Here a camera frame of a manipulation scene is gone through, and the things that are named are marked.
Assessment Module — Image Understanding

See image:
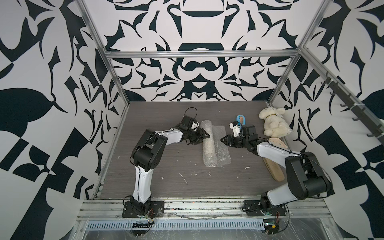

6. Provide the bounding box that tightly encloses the clear bubble wrap sheet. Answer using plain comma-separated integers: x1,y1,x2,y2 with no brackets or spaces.
200,120,231,168

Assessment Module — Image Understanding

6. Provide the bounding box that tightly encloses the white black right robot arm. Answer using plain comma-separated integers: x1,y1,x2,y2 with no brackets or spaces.
221,121,333,211

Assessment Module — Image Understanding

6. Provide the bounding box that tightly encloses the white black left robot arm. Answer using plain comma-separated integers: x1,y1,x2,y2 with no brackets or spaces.
130,127,211,212

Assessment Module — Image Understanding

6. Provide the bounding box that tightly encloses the blue tape dispenser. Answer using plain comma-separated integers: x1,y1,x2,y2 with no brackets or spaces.
236,115,246,126

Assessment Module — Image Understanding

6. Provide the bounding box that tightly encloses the pink round timer clock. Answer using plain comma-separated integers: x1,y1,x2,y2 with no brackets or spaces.
268,138,288,150

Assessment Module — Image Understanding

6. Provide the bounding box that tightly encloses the white plush teddy bear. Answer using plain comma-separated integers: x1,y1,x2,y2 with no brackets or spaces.
259,107,292,138

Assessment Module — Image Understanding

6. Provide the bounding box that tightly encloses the wooden brush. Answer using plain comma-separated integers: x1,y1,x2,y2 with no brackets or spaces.
263,158,285,182

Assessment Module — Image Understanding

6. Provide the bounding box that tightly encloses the right black electronics board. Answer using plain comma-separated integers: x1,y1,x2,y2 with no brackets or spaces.
263,219,280,235

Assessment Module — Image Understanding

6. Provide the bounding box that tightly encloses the black electronics board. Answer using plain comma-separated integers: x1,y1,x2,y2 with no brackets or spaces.
263,219,280,235
131,222,155,237

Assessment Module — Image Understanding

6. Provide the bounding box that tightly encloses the left black electronics board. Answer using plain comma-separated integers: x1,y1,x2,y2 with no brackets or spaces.
131,222,155,237

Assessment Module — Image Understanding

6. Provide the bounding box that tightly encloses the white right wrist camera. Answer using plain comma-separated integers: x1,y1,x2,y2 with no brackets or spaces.
230,121,242,137

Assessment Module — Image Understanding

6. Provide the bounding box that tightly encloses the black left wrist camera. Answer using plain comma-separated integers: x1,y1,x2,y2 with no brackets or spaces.
179,115,199,131

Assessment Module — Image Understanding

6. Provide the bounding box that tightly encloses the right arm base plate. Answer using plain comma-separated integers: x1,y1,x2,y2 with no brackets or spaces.
242,198,287,217

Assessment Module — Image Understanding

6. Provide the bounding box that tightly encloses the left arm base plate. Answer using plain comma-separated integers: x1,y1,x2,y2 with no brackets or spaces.
122,200,165,218

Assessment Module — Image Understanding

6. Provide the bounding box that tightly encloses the grey wall hook rail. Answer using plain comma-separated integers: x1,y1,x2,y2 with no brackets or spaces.
322,72,384,145

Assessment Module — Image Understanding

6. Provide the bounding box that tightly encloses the aluminium frame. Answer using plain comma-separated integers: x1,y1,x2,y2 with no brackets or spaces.
67,0,384,240

